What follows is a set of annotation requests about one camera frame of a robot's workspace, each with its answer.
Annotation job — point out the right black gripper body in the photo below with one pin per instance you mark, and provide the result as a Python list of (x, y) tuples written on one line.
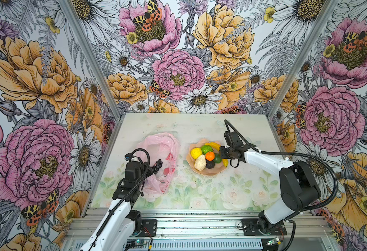
[(226, 152)]

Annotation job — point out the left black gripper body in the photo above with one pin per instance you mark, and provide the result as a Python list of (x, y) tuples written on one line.
[(144, 166)]

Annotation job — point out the yellow fake banana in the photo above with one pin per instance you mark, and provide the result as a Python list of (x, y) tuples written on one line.
[(217, 147)]

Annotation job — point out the dark green fake avocado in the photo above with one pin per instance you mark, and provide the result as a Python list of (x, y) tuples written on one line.
[(217, 159)]

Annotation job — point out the orange fake tangerine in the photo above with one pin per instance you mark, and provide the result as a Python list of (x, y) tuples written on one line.
[(210, 156)]

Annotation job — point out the dark purple fake fruit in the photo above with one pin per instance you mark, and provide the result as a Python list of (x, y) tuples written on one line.
[(210, 164)]

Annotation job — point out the bright green fake lime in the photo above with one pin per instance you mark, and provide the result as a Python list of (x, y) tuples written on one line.
[(206, 148)]

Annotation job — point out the yellow fake lemon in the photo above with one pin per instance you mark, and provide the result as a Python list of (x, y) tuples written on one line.
[(196, 153)]

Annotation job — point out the pink plastic bag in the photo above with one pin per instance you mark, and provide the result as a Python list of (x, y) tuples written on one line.
[(163, 149)]

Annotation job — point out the black fake grape bunch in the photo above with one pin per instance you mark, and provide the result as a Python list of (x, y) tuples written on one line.
[(156, 167)]

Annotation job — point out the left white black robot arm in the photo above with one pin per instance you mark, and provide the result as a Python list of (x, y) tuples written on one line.
[(120, 221)]

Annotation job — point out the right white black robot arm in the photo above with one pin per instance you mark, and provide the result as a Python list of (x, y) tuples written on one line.
[(298, 187)]

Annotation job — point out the left green circuit board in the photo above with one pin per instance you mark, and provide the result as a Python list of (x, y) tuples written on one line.
[(136, 244)]

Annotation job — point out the green circuit board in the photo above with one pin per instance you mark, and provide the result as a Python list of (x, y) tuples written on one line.
[(274, 241), (136, 244)]

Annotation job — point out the right green circuit board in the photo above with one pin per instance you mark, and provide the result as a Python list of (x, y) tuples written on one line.
[(274, 241)]

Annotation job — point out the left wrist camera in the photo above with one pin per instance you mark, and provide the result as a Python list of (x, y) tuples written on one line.
[(131, 157)]

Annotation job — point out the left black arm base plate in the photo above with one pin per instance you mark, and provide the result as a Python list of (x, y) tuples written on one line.
[(148, 228)]

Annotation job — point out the aluminium mounting rail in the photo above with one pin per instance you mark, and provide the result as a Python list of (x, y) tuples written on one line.
[(190, 223)]

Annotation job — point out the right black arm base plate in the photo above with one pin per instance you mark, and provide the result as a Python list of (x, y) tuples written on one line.
[(250, 227)]

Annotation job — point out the white slotted cable duct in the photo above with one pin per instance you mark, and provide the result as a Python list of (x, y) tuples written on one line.
[(209, 244)]

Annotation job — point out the right aluminium corner post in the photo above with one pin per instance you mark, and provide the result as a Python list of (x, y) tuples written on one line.
[(321, 22)]

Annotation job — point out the aluminium corner post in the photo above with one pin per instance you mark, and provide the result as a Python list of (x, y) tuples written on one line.
[(321, 22), (79, 32)]

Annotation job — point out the left aluminium corner post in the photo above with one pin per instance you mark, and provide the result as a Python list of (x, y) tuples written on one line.
[(79, 32)]

